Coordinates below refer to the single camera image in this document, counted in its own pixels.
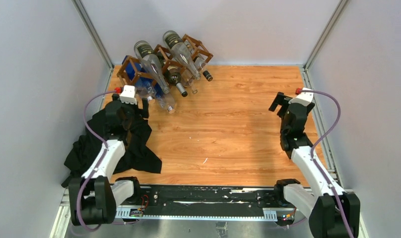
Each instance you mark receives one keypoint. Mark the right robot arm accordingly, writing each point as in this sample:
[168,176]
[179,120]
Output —
[331,212]

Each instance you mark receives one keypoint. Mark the dark green wine bottle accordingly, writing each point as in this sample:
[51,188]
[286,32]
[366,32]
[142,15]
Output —
[172,75]

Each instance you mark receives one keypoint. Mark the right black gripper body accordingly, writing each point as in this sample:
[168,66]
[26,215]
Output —
[283,130]

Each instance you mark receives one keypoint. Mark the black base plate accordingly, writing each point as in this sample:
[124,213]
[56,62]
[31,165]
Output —
[202,202]

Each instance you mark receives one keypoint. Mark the blue glass bottle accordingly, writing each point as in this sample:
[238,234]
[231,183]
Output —
[131,70]

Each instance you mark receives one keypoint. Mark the clear bottle lower left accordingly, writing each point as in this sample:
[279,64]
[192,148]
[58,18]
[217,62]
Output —
[145,90]

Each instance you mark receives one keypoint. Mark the clear bottle dark label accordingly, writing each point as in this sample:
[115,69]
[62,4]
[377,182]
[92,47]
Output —
[180,52]
[151,63]

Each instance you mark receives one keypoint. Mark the brown wooden wine rack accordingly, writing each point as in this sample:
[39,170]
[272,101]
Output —
[196,44]

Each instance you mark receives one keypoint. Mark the clear bottle black cap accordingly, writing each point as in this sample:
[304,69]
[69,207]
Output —
[200,63]

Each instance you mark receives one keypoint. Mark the black cloth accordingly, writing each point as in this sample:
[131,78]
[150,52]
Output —
[137,155]

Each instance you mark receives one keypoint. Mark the clear bottle middle lower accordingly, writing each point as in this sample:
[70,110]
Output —
[188,81]

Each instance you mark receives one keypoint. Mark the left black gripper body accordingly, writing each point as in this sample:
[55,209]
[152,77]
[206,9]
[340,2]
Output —
[131,111]

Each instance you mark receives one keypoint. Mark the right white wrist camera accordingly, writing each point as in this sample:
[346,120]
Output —
[303,96]

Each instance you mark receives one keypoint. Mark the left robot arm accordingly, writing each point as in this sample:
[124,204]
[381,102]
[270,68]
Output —
[115,140]

